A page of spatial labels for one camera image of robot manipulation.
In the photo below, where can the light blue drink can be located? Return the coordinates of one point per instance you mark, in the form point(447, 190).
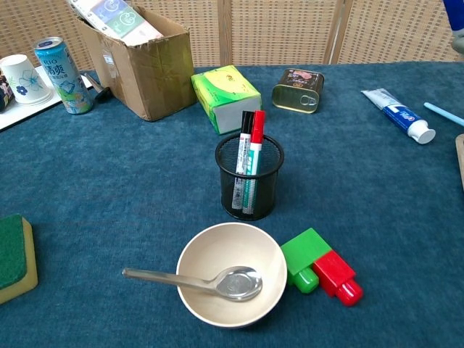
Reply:
point(63, 76)

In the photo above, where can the red toy block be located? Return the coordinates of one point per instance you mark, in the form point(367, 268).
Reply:
point(335, 273)

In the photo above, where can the grey metal tool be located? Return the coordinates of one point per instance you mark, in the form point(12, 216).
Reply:
point(97, 88)

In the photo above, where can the green tissue pack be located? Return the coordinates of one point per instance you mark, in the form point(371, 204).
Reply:
point(224, 87)

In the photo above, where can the beige bowl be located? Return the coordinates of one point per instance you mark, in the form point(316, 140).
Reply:
point(224, 246)

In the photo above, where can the white blue toothpaste tube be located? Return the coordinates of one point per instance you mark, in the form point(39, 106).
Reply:
point(398, 114)

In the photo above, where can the red marker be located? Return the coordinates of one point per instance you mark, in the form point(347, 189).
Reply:
point(258, 127)

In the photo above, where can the green yellow sponge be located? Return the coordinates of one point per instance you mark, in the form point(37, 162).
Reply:
point(12, 250)

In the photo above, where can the black gold luncheon meat can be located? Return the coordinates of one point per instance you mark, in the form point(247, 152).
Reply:
point(295, 96)

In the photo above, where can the stainless steel tray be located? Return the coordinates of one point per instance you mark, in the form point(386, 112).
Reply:
point(461, 163)

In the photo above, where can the white board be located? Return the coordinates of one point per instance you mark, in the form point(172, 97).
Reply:
point(21, 112)

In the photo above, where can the metal spoon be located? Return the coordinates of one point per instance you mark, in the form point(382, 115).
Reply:
point(239, 284)

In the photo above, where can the snack bag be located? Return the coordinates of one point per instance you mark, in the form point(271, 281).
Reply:
point(5, 96)

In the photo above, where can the black cap marker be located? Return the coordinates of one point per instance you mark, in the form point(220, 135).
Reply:
point(247, 123)

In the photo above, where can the white pastel tissue multipack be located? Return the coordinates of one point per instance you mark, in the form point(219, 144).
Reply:
point(119, 18)

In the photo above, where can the white flower paper cup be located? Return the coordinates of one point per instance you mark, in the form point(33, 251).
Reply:
point(23, 79)

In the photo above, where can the green toy block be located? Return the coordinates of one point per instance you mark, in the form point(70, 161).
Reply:
point(306, 252)

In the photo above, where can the black mesh pen holder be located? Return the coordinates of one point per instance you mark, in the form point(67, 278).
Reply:
point(264, 192)

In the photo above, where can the light blue toothbrush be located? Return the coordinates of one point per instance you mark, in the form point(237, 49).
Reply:
point(444, 114)

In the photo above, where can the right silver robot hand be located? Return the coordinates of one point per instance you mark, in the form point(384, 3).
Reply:
point(459, 41)

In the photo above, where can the brown cardboard box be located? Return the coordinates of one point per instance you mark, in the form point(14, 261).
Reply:
point(156, 76)

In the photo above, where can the woven wooden folding screen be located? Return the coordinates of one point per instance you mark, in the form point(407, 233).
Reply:
point(282, 32)

